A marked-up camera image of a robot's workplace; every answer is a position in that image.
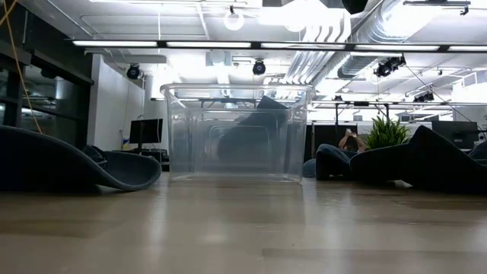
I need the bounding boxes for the blue denim hat white label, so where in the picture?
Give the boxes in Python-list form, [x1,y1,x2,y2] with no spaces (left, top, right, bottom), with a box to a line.
[0,124,163,193]

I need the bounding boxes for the LED light bar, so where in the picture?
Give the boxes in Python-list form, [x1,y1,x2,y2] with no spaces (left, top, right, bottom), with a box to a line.
[72,40,487,53]

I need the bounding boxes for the yellow extension cord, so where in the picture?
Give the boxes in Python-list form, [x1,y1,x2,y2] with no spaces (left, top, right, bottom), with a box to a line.
[0,0,43,134]

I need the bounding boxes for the white ring lamp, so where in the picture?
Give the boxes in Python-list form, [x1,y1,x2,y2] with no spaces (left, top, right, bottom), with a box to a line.
[223,13,245,31]

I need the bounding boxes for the person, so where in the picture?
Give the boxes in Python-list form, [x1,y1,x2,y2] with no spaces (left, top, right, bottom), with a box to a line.
[337,128,368,153]

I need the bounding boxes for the clear plastic storage bin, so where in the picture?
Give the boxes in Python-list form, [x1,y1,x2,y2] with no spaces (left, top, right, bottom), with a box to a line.
[186,110,289,178]
[159,83,315,183]

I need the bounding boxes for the silver ventilation duct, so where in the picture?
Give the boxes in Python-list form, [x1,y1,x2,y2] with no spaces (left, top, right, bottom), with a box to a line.
[338,0,423,79]

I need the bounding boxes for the green potted plant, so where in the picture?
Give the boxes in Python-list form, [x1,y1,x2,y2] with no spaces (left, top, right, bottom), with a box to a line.
[365,116,412,150]

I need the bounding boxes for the dark navy bucket hat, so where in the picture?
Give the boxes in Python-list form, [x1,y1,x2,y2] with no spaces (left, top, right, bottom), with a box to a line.
[216,95,290,165]

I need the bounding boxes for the grey denim bucket hat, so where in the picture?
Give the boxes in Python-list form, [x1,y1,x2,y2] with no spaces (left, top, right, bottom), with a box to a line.
[81,145,110,168]
[349,125,487,194]

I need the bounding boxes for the blue denim bucket hat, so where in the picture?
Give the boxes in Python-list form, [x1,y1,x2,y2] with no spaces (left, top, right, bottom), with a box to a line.
[468,140,487,163]
[302,143,359,180]

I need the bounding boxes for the black monitor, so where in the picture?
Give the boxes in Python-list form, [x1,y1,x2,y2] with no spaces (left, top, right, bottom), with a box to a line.
[129,118,164,145]
[431,120,479,150]

